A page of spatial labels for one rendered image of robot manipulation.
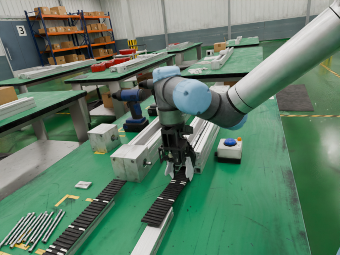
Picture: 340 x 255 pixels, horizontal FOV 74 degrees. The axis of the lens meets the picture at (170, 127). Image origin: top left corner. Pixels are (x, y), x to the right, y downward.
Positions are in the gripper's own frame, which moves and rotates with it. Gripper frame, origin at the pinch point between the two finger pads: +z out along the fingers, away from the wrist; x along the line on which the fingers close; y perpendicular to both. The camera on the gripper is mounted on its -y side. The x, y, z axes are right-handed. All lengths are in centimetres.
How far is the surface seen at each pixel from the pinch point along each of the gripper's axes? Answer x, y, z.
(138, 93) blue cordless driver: -31, -35, -19
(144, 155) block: -13.4, -1.1, -6.0
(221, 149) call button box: 11.3, -12.3, -3.9
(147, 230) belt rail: -0.8, 24.5, -1.1
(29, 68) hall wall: -1047, -771, 21
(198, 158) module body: 4.6, -4.5, -4.1
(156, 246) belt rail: 2.2, 26.6, 0.7
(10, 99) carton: -201, -84, -5
